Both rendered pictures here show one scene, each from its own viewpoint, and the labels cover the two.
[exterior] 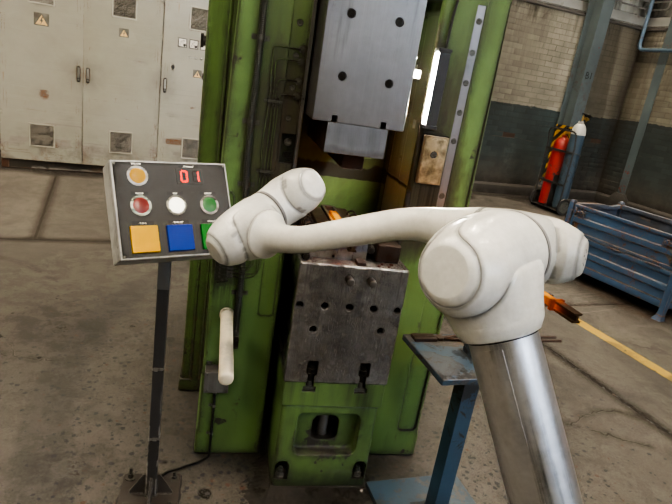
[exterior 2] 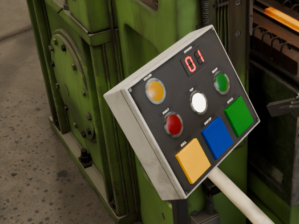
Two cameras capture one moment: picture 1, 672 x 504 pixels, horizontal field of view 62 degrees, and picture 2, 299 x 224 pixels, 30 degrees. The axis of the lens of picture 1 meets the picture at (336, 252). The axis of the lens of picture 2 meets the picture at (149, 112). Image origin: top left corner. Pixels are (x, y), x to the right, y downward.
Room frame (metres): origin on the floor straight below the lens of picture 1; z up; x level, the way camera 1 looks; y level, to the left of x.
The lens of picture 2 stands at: (0.52, 0.79, 1.81)
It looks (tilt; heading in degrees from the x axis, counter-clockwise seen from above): 34 degrees down; 349
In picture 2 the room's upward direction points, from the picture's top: 6 degrees counter-clockwise
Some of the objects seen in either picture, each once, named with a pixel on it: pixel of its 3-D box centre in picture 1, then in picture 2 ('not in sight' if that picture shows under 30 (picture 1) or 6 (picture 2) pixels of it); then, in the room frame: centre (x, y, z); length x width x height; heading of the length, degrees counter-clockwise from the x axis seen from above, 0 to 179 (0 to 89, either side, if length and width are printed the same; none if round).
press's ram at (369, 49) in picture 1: (366, 61); not in sight; (2.03, 0.00, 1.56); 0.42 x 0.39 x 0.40; 13
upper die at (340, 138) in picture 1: (343, 132); not in sight; (2.02, 0.04, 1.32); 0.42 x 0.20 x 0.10; 13
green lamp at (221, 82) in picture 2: (209, 204); (221, 82); (1.60, 0.39, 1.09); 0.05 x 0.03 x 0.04; 103
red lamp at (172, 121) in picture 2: (141, 205); (173, 124); (1.48, 0.55, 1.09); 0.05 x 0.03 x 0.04; 103
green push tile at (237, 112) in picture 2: (213, 236); (237, 116); (1.57, 0.36, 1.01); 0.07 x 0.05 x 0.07; 128
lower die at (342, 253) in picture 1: (328, 229); (278, 33); (2.02, 0.04, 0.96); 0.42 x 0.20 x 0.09; 13
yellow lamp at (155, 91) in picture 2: (137, 175); (155, 91); (1.51, 0.57, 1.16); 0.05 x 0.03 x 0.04; 103
